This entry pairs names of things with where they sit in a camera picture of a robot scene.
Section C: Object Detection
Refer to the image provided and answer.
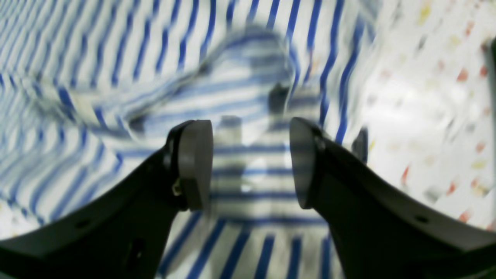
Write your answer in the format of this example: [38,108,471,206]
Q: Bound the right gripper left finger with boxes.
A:
[1,120,213,279]

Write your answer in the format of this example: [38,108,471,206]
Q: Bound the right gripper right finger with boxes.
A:
[290,117,496,279]

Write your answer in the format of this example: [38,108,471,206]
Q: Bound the blue white striped t-shirt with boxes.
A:
[1,0,383,279]

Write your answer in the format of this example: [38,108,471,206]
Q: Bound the small black shirt tag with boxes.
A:
[352,127,369,164]

